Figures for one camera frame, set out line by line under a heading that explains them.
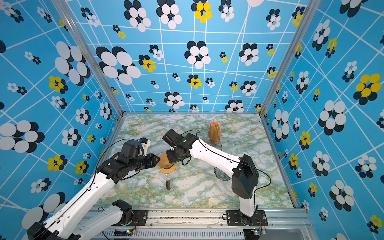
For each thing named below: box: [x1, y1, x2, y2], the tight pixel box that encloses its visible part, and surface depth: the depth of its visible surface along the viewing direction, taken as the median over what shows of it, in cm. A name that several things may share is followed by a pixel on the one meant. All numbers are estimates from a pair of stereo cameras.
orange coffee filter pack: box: [209, 121, 222, 143], surface depth 102 cm
